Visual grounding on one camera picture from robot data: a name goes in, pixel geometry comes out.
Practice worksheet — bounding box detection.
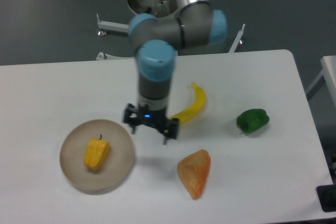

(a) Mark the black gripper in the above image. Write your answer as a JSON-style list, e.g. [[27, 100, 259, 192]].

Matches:
[[123, 103, 180, 145]]

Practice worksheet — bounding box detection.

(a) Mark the yellow bell pepper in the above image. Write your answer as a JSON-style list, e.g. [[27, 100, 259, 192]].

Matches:
[[83, 135, 110, 170]]

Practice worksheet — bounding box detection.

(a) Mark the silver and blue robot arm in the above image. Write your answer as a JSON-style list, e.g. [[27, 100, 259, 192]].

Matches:
[[123, 0, 228, 140]]

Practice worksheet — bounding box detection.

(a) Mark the beige round plate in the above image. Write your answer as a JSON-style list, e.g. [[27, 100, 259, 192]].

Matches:
[[59, 119, 134, 193]]

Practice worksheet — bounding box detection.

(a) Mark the green bell pepper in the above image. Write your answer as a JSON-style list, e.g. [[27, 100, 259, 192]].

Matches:
[[236, 109, 270, 134]]

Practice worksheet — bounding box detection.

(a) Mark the yellow banana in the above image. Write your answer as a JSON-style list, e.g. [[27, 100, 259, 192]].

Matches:
[[169, 82, 206, 125]]

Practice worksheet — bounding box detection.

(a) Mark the orange triangular pastry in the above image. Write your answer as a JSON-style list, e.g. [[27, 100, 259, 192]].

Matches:
[[177, 150, 211, 200]]

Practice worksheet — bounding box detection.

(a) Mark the white side table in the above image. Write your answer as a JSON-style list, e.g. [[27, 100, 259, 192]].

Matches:
[[305, 56, 335, 103]]

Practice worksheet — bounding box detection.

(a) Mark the black device at table edge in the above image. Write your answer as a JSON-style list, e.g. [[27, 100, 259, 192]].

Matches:
[[316, 184, 335, 212]]

